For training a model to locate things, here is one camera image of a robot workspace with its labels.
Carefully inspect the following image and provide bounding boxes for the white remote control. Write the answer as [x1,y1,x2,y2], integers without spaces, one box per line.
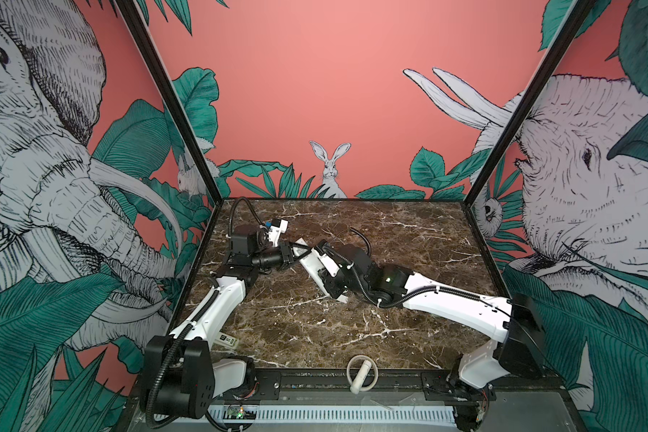
[297,248,348,303]

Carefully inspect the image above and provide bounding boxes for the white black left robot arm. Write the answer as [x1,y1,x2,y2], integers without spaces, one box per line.
[140,221,311,429]

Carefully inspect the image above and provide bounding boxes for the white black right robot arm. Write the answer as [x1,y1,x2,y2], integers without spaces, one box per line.
[302,241,545,389]

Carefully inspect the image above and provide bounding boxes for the white remote battery cover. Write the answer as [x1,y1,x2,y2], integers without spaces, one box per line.
[214,332,239,349]

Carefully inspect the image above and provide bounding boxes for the small green circuit board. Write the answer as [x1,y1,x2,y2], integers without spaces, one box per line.
[223,405,257,421]

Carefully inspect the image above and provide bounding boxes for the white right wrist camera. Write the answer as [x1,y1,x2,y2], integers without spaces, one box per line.
[313,244,340,277]

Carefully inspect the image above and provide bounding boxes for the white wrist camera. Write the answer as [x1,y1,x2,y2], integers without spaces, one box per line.
[313,244,340,277]
[266,218,288,247]

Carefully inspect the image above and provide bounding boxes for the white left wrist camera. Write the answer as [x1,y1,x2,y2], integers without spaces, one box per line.
[266,218,288,247]

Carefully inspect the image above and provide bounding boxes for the white ring with handle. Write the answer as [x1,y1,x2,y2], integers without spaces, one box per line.
[346,355,380,395]

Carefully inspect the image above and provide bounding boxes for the white slotted cable duct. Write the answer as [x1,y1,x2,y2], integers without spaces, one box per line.
[207,405,456,428]

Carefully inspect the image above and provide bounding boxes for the black left corner frame post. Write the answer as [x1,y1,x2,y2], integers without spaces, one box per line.
[115,0,223,207]

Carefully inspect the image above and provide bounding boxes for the black corner frame post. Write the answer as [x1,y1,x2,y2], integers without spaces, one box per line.
[463,0,596,207]
[115,0,223,207]

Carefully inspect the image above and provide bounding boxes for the black right corner frame post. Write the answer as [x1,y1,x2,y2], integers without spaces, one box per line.
[463,0,596,207]

